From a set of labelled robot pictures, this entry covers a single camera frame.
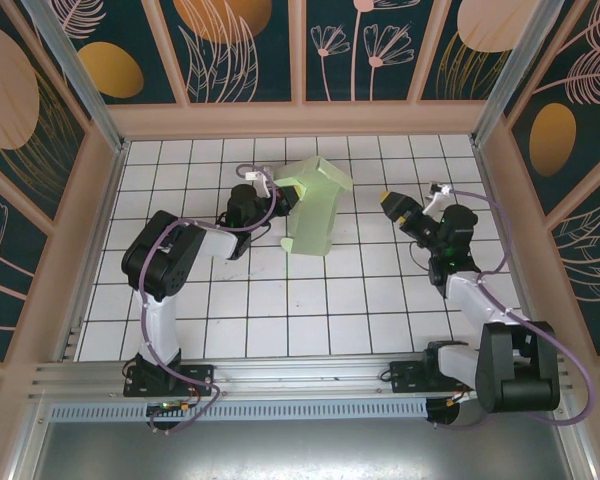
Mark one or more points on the grey metal sheet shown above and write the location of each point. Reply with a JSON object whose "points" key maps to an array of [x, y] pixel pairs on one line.
{"points": [[300, 450]]}

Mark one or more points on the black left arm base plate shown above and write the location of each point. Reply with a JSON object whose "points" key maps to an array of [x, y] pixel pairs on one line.
{"points": [[200, 380]]}

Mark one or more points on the aluminium mounting rail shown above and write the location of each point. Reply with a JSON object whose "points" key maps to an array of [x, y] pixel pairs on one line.
{"points": [[300, 375]]}

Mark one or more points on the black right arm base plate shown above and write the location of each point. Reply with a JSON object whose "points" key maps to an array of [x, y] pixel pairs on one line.
{"points": [[405, 380]]}

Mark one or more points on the light green paper box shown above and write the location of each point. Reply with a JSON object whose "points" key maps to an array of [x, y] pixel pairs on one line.
{"points": [[312, 215]]}

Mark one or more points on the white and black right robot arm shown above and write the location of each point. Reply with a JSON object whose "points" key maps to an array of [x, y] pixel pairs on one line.
{"points": [[520, 370]]}

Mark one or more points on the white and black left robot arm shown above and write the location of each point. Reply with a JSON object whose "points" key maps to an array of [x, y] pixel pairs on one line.
{"points": [[157, 330]]}

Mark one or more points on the aluminium side rail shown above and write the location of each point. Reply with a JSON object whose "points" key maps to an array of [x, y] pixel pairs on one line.
{"points": [[515, 280], [97, 250]]}

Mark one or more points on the aluminium corner post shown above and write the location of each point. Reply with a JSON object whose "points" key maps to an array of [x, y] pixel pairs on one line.
{"points": [[75, 65], [517, 65]]}

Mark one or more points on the small yellow power connector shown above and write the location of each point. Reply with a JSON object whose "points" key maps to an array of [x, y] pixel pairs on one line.
{"points": [[452, 403], [186, 408]]}

